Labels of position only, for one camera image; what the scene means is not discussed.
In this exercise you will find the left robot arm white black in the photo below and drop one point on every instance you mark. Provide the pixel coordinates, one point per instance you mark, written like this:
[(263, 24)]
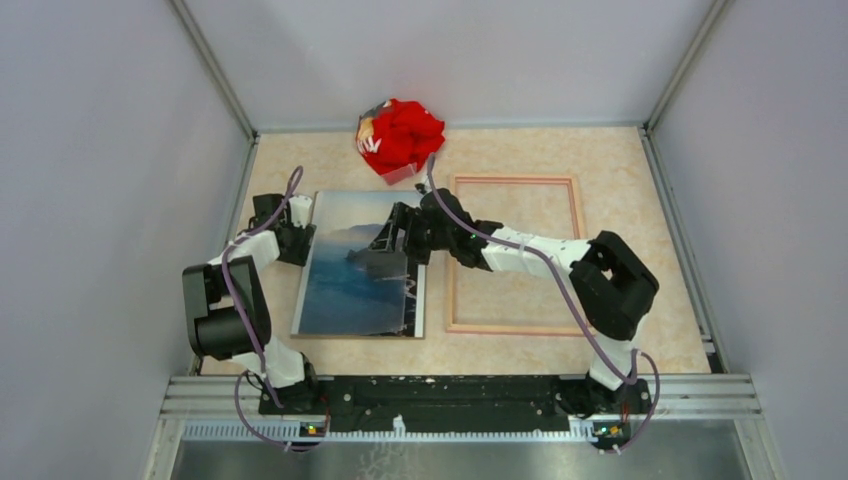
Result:
[(228, 318)]

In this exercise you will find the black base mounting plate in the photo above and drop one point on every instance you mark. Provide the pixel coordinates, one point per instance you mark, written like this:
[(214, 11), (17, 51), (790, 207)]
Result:
[(467, 404)]

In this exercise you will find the landscape photo print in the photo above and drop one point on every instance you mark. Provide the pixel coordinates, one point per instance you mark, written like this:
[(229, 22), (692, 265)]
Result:
[(334, 209)]

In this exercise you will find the pink wooden picture frame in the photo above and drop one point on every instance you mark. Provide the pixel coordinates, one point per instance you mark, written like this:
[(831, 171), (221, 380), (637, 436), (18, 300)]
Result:
[(519, 296)]

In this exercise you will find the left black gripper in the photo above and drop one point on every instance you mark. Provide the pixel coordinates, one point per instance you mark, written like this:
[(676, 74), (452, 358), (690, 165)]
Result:
[(299, 254)]

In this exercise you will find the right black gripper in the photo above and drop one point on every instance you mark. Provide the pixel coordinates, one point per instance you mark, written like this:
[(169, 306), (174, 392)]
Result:
[(404, 218)]

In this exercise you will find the aluminium front rail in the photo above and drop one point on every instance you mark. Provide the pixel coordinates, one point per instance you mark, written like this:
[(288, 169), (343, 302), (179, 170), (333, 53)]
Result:
[(227, 407)]

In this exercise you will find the crumpled red cloth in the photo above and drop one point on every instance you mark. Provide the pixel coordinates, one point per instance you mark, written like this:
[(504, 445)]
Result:
[(395, 138)]

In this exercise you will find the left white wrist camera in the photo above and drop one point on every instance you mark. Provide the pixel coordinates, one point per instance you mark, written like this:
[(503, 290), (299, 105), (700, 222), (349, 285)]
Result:
[(300, 208)]

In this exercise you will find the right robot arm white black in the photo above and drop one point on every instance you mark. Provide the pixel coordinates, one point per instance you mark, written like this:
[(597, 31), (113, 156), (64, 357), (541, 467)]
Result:
[(606, 287)]

